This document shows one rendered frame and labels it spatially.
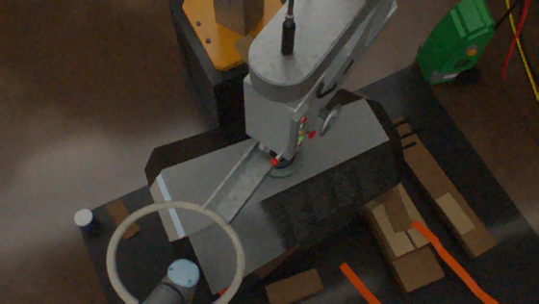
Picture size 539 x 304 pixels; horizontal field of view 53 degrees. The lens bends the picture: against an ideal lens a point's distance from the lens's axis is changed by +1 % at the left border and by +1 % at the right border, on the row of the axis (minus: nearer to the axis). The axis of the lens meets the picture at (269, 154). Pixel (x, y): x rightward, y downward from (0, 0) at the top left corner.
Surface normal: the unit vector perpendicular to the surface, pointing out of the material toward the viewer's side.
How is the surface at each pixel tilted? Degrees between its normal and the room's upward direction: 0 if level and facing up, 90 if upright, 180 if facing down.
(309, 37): 0
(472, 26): 34
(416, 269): 0
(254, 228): 45
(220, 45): 0
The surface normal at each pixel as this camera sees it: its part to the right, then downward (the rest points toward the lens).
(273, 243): 0.33, 0.29
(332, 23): 0.01, -0.40
